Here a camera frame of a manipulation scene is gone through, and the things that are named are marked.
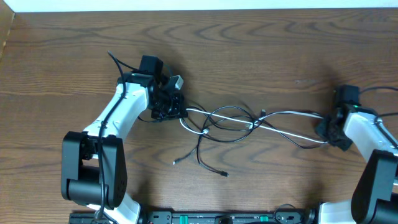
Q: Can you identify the white usb cable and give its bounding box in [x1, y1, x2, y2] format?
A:
[179, 107, 329, 145]

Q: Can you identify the black usb cable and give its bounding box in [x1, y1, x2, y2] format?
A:
[172, 105, 268, 166]
[186, 99, 327, 178]

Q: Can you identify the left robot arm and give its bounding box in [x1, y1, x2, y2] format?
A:
[61, 55, 187, 223]

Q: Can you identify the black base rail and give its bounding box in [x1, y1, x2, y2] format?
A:
[68, 210, 315, 224]

